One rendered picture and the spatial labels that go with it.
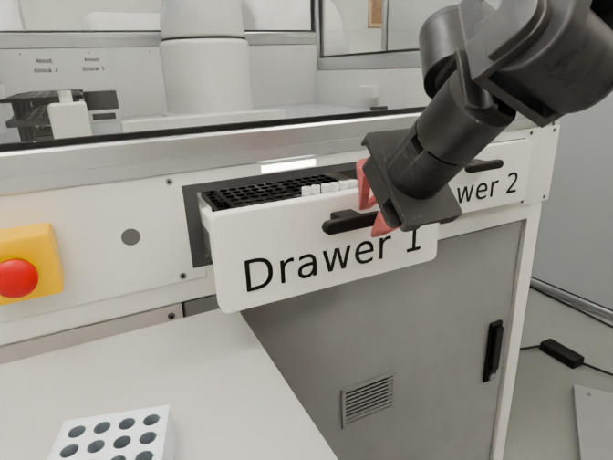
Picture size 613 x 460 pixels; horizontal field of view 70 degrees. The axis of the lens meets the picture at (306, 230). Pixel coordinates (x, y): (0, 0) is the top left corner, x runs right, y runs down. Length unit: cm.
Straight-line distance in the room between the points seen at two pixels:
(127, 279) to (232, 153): 21
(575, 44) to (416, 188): 16
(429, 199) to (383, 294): 39
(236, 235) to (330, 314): 33
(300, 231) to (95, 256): 25
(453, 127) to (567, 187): 193
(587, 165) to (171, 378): 197
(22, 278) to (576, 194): 209
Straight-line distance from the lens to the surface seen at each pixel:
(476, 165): 74
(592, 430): 165
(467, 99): 35
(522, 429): 162
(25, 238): 53
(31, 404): 54
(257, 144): 59
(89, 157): 55
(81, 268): 59
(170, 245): 59
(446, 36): 40
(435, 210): 42
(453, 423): 112
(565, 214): 230
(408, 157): 39
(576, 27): 32
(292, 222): 47
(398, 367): 90
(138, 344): 58
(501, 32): 32
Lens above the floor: 106
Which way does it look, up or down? 20 degrees down
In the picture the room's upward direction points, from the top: 2 degrees counter-clockwise
